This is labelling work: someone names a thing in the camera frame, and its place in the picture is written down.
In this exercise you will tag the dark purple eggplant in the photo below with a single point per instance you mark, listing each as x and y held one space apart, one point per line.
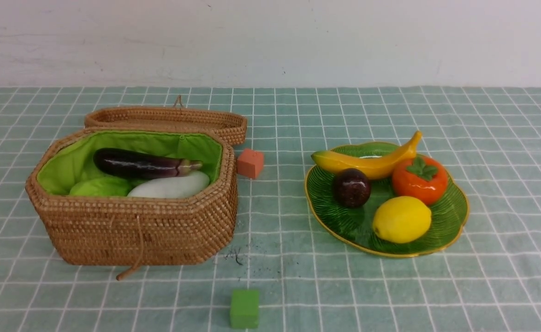
133 165

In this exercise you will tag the white radish with green leaves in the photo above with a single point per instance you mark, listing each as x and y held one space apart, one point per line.
176 187

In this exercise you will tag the purple mangosteen green calyx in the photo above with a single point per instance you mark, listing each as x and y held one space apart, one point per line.
351 188

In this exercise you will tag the yellow banana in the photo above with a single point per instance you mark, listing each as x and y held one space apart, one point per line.
373 168

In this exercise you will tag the yellow lemon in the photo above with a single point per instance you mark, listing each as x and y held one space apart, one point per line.
402 220

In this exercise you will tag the orange persimmon green calyx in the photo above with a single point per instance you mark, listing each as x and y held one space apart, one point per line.
420 177

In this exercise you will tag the woven wicker basket green lining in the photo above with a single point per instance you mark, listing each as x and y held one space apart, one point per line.
135 231

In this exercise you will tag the green foam cube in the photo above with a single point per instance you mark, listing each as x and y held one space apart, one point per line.
244 309

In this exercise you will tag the woven wicker basket lid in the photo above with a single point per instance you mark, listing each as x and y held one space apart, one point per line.
228 126

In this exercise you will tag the green leaf-shaped glass plate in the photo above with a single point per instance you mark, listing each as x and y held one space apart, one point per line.
353 226

